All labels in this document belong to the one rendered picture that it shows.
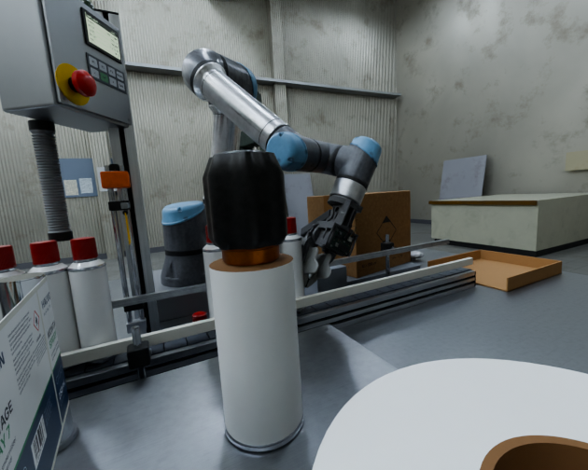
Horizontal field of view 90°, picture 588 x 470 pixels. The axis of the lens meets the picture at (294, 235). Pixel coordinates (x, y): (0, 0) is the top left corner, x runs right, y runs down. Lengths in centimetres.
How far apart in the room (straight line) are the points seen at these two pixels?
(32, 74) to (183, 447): 55
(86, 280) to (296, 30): 892
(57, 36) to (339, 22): 959
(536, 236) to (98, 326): 534
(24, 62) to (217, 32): 786
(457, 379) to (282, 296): 16
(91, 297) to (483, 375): 52
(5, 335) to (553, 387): 33
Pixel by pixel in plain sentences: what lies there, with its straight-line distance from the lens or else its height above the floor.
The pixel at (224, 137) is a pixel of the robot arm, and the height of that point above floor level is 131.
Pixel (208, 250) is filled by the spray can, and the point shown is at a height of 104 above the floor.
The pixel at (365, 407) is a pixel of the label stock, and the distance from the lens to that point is 18.
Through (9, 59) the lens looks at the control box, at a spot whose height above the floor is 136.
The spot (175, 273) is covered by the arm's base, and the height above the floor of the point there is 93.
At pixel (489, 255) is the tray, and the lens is 137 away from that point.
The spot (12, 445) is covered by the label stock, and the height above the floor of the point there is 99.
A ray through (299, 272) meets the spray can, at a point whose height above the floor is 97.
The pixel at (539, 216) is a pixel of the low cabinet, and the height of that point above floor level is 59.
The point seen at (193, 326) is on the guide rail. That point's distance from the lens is 58.
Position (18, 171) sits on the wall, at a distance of 766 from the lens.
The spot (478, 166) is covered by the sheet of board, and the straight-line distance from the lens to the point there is 836.
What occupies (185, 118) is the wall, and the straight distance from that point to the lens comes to 758.
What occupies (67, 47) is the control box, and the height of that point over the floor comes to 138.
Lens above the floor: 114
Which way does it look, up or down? 8 degrees down
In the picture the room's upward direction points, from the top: 4 degrees counter-clockwise
